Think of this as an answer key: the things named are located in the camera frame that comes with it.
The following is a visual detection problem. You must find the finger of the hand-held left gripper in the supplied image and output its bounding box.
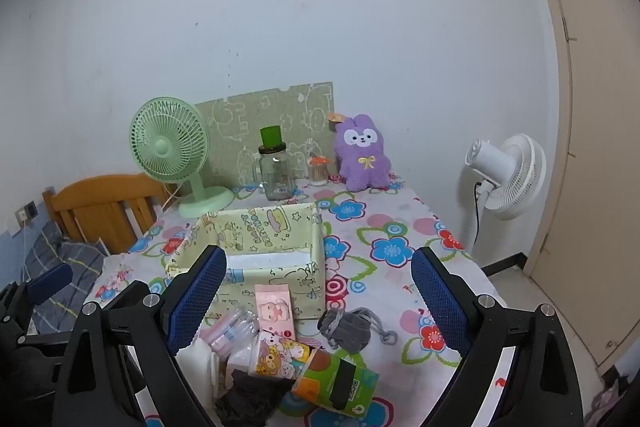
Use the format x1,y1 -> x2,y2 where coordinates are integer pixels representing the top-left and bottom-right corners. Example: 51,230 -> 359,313
25,263 -> 74,308

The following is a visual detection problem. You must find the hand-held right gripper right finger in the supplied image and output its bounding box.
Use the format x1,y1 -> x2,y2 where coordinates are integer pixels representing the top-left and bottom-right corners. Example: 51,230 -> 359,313
411,246 -> 586,427

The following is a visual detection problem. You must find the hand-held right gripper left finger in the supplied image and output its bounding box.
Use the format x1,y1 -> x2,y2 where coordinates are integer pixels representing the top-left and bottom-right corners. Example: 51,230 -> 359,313
50,244 -> 228,427

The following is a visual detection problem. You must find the clear cotton swab packet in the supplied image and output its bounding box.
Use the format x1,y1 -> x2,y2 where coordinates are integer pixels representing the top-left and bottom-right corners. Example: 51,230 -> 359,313
200,307 -> 261,355

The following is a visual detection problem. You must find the pink wet wipes packet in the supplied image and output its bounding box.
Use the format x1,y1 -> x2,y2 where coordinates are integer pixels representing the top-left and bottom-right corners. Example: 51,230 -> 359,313
254,284 -> 297,340

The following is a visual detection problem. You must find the printed fabric storage box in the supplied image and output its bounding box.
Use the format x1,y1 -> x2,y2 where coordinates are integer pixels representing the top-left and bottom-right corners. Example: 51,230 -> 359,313
165,202 -> 327,320

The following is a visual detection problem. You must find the cartoon print tissue packet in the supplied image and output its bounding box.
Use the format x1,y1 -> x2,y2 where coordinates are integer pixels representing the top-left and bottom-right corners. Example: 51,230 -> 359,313
248,329 -> 311,378

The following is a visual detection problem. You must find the black cloth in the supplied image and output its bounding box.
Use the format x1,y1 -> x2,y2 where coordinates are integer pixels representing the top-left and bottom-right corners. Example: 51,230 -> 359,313
215,369 -> 296,427

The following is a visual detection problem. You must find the green and orange packet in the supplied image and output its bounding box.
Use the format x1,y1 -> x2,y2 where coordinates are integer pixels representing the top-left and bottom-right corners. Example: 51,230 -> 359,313
291,348 -> 381,418

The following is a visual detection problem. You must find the grey plaid blanket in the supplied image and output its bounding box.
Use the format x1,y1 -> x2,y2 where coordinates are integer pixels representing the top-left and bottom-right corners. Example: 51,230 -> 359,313
20,219 -> 108,335

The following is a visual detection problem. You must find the white plastic container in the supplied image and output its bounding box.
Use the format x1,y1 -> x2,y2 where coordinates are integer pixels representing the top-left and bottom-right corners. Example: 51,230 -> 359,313
175,339 -> 221,400

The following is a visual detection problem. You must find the glass jar with green lid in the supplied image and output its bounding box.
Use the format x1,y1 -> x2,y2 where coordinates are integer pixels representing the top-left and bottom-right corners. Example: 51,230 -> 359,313
252,125 -> 296,202

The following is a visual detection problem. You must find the white standing fan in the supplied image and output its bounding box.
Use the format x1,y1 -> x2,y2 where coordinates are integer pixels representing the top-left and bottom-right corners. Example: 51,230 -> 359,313
462,133 -> 548,268

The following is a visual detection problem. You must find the green desk fan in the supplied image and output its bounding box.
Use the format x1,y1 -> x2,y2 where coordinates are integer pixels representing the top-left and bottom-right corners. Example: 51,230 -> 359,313
130,96 -> 236,220

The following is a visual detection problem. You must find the purple plush bunny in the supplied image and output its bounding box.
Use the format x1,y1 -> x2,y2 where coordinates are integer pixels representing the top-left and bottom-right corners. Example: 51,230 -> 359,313
327,113 -> 393,192

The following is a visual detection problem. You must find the small jar with orange lid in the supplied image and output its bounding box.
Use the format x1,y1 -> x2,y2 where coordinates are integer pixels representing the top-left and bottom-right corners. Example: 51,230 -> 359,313
307,154 -> 329,185

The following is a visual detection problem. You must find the green printed board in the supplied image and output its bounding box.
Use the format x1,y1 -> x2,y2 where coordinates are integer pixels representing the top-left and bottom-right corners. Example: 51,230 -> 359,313
194,82 -> 335,190

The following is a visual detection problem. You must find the beige door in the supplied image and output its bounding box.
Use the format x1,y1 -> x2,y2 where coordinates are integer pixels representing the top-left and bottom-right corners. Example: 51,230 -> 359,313
510,0 -> 640,373

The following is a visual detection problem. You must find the wall socket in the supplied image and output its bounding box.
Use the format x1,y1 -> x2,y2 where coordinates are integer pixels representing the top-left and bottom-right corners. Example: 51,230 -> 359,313
15,202 -> 38,228

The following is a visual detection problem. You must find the grey drawstring pouch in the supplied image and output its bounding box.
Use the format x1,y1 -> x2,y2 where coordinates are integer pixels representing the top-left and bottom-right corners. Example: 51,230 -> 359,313
317,307 -> 398,354

